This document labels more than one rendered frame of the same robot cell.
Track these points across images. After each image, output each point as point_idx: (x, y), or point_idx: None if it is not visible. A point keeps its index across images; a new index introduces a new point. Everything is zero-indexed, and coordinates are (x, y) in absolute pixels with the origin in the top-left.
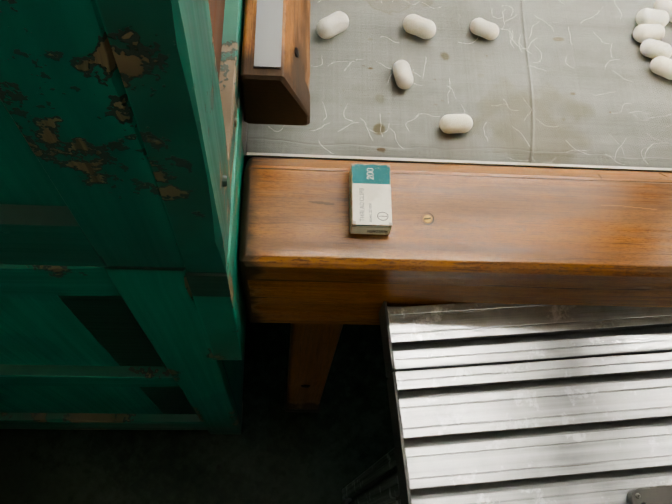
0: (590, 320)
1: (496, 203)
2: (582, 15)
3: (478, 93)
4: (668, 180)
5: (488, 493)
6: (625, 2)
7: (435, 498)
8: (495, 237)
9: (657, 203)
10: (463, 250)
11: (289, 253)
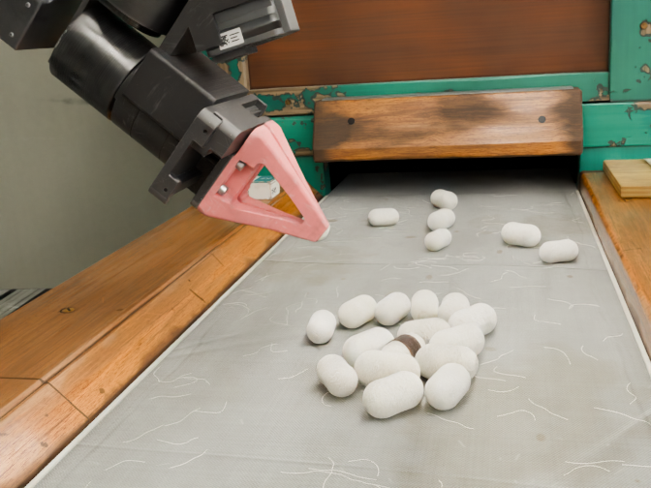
0: None
1: (218, 222)
2: (470, 289)
3: (358, 246)
4: (181, 277)
5: (15, 309)
6: (499, 314)
7: (36, 294)
8: (187, 221)
9: (158, 268)
10: (186, 214)
11: None
